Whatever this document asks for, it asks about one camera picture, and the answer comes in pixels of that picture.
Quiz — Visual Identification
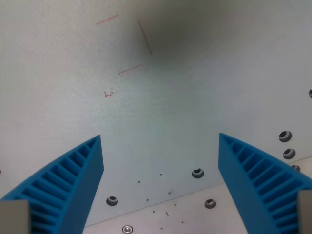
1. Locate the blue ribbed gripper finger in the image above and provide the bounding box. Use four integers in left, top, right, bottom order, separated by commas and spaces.
0, 135, 105, 234
218, 133, 312, 234

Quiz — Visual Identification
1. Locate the white perforated mounting plate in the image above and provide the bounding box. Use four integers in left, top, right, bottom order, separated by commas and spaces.
0, 0, 312, 227

